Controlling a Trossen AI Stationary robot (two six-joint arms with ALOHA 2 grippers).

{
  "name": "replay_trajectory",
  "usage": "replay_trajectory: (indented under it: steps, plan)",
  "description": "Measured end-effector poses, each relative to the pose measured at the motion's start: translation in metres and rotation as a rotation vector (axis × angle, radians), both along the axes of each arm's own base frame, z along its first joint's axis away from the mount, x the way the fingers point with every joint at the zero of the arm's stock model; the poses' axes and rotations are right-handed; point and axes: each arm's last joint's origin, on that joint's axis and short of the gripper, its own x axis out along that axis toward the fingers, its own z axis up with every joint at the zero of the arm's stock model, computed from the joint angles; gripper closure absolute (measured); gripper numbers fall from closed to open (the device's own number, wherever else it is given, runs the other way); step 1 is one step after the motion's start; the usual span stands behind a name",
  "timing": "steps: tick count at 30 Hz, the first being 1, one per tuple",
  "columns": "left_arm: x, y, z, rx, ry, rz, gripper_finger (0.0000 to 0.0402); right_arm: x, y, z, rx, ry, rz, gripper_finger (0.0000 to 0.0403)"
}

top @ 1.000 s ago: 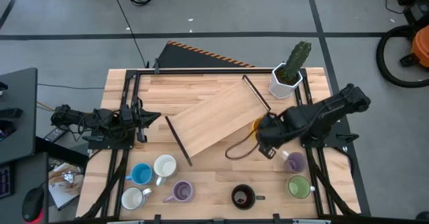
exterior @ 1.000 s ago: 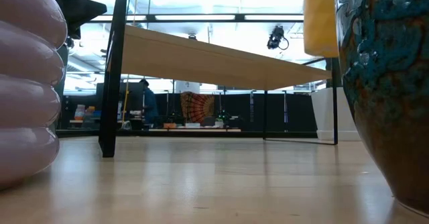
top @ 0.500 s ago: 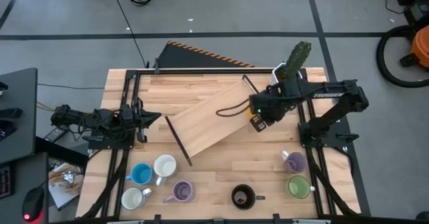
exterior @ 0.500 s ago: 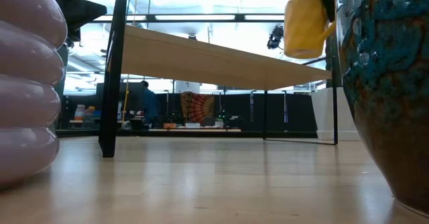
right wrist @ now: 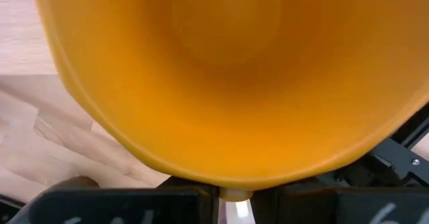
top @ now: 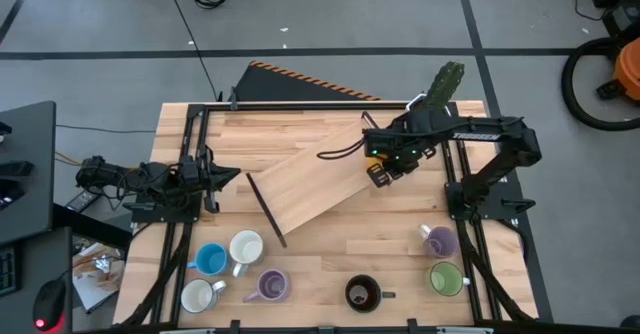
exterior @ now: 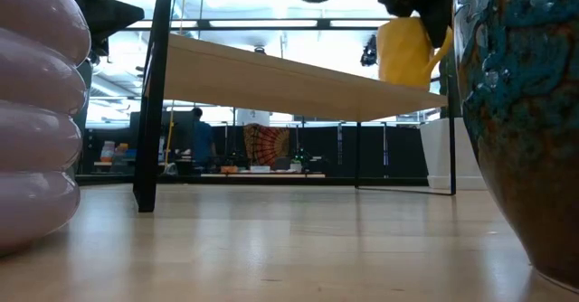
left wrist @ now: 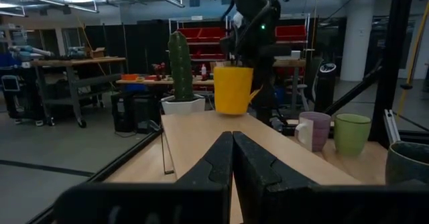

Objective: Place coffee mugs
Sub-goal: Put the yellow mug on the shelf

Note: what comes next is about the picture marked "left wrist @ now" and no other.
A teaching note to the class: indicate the wooden table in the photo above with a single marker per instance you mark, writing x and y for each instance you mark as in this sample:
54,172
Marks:
288,63
161,82

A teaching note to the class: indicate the wooden workbench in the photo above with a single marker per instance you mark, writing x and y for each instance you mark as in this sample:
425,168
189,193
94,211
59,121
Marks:
77,62

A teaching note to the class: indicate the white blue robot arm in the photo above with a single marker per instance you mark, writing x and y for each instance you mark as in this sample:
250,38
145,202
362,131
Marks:
30,51

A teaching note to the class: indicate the small white box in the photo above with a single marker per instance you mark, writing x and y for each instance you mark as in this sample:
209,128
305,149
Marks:
295,54

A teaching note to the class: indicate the black rig frame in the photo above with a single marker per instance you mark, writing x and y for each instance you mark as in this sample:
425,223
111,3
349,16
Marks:
392,66

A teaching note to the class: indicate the yellow faceted mug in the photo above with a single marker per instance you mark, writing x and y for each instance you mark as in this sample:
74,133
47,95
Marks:
233,90

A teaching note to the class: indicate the silver metal bracket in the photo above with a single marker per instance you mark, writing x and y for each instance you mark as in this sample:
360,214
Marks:
391,126

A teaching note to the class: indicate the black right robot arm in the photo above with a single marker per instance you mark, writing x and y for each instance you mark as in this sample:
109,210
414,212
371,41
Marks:
258,12

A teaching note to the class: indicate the white round column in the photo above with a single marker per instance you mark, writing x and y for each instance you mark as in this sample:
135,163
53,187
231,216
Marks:
358,43

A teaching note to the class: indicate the yellow pole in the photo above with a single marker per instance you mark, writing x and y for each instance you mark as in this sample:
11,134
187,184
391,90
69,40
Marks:
415,51

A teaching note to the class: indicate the blue brown glazed mug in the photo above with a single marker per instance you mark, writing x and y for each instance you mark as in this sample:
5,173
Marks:
407,167

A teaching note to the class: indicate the green cactus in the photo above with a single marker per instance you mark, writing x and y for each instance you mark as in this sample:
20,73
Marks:
181,66

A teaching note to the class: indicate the rack with red bins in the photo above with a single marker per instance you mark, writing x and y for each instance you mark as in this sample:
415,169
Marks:
201,34

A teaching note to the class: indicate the cardboard box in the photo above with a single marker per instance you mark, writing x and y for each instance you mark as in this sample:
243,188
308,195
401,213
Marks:
97,53

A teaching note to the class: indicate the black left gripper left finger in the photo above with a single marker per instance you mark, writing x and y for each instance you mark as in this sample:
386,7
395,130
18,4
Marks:
214,170

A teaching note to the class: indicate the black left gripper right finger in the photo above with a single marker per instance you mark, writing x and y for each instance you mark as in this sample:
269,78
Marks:
254,177

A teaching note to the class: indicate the white bottle red cap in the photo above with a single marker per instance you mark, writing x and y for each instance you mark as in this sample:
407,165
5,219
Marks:
203,72

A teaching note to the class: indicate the orange bin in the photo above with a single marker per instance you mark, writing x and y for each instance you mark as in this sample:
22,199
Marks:
129,77

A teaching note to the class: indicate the black air purifier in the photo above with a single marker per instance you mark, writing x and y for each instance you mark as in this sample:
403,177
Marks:
325,90

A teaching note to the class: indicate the black partition wall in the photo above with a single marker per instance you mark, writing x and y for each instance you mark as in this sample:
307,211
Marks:
140,46

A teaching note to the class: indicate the tablet on stand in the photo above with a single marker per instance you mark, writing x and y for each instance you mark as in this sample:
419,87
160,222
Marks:
10,83

